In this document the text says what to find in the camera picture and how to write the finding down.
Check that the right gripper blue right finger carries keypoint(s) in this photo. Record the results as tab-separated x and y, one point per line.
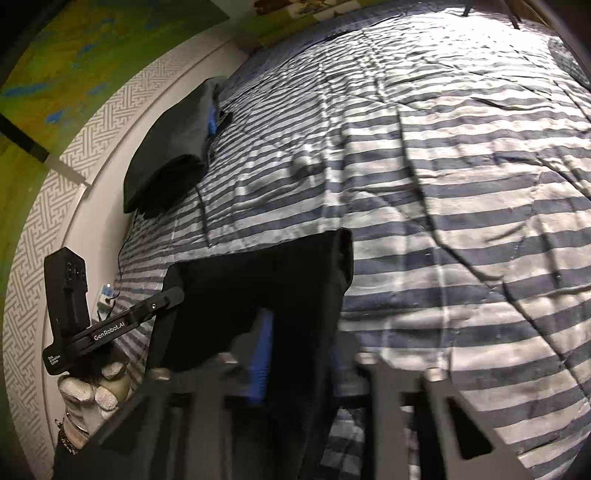
454	442

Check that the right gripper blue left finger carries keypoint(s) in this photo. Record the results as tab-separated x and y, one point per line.
197	424

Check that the black yellow striped garment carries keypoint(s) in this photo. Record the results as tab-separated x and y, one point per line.
301	283

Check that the left gloved hand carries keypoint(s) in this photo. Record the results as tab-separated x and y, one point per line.
91	399

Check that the folded dark clothes stack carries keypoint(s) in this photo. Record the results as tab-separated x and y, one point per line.
175	155

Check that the striped blue white bedspread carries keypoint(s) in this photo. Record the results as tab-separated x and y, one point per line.
458	154

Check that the stacked folded blankets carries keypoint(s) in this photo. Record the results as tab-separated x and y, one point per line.
275	21

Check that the light blue denim jeans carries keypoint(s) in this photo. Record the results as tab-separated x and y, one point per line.
567	62

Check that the black tripod stand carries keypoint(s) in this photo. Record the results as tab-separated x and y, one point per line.
501	7

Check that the wall power socket plug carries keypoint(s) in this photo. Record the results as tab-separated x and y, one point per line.
105	302

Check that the black sword on wall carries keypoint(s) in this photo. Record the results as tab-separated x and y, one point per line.
31	147

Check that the green yellow wall map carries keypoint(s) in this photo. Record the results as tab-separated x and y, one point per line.
69	70

